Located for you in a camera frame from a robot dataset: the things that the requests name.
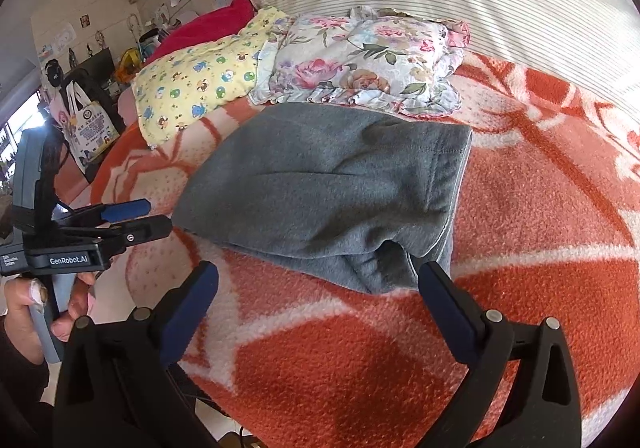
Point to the person's left hand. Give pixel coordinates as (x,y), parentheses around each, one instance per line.
(21,293)

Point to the white printed tote bag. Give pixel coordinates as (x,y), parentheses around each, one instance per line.
(87,128)

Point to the grey fleece pants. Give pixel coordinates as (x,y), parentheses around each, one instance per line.
(357,198)

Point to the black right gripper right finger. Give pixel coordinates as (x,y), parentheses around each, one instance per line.
(520,389)

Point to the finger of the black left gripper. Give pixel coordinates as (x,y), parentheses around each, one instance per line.
(99,214)
(121,236)

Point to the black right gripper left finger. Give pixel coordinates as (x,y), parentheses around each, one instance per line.
(115,388)

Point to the pink cushion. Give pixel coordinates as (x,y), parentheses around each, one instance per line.
(127,109)

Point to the red fleece blanket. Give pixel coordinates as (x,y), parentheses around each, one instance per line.
(207,28)

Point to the yellow bear print pillow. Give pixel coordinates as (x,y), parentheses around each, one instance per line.
(180,88)

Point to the floral ruffled pillow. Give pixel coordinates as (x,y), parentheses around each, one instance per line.
(373,58)

